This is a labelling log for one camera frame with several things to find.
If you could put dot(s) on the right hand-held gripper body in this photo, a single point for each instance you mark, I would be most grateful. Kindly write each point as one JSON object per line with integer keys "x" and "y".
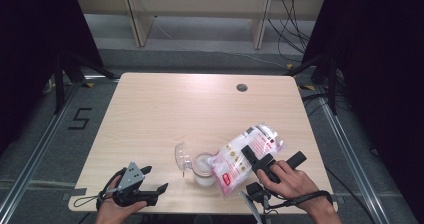
{"x": 257, "y": 190}

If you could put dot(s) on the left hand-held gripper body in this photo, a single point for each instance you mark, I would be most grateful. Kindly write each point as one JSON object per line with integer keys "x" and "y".
{"x": 131, "y": 175}

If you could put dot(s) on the red and white pouch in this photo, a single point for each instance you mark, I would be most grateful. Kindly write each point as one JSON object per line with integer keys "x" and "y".
{"x": 233, "y": 160}

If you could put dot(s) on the glass jar with hinged lid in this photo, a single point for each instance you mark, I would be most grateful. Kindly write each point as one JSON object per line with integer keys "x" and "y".
{"x": 203, "y": 170}

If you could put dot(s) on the person's right hand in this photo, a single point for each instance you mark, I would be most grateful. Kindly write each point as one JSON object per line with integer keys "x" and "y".
{"x": 293, "y": 182}

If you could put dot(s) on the person's left hand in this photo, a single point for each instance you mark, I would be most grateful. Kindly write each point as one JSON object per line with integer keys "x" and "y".
{"x": 109, "y": 210}

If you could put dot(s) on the grey tape strip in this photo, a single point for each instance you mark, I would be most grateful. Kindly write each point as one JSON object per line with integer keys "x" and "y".
{"x": 78, "y": 192}
{"x": 336, "y": 199}

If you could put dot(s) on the yellow and black floor tape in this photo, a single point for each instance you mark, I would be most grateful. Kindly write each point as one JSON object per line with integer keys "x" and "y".
{"x": 289, "y": 65}
{"x": 89, "y": 84}
{"x": 307, "y": 87}

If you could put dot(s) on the black metal stand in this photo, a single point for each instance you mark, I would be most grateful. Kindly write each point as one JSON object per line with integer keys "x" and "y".
{"x": 59, "y": 90}
{"x": 332, "y": 90}

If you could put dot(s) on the beige wooden shelf unit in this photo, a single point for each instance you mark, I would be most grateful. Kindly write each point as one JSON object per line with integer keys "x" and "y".
{"x": 140, "y": 24}

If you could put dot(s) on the black curtain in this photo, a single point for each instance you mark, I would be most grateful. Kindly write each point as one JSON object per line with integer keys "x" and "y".
{"x": 383, "y": 50}
{"x": 26, "y": 34}

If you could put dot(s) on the aluminium floor rail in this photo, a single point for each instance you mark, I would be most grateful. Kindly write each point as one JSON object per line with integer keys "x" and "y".
{"x": 34, "y": 160}
{"x": 354, "y": 165}

